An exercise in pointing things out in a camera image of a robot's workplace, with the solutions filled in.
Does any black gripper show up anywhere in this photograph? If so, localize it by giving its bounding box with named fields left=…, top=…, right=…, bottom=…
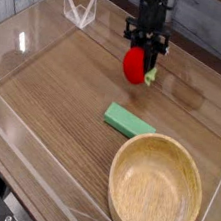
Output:
left=123, top=16, right=171, bottom=74

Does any red plush strawberry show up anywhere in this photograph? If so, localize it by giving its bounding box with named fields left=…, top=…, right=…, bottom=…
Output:
left=123, top=47, right=157, bottom=86

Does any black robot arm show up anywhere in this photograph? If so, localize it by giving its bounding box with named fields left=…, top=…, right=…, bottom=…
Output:
left=123, top=0, right=173, bottom=73

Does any green rectangular block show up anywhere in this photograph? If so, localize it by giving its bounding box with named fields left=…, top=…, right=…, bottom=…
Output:
left=104, top=102, right=156, bottom=138

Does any wooden bowl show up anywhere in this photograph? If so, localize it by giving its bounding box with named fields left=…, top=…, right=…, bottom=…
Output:
left=107, top=133, right=203, bottom=221

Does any clear acrylic tray wall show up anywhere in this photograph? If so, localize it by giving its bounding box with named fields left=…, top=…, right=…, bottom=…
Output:
left=0, top=0, right=221, bottom=221

